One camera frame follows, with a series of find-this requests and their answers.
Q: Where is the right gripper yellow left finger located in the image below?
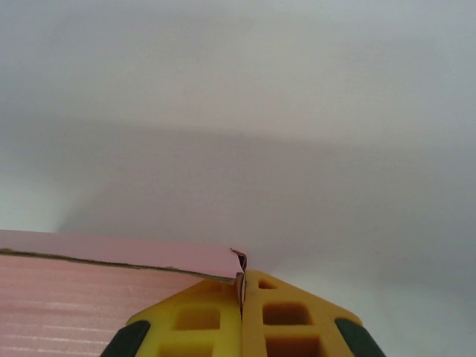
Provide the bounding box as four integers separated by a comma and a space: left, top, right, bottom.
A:
105, 279, 245, 357

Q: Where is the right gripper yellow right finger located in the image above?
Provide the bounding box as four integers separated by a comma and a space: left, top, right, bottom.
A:
241, 269, 384, 357

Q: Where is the pink cloth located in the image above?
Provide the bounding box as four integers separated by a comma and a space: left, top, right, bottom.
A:
0, 229, 249, 357

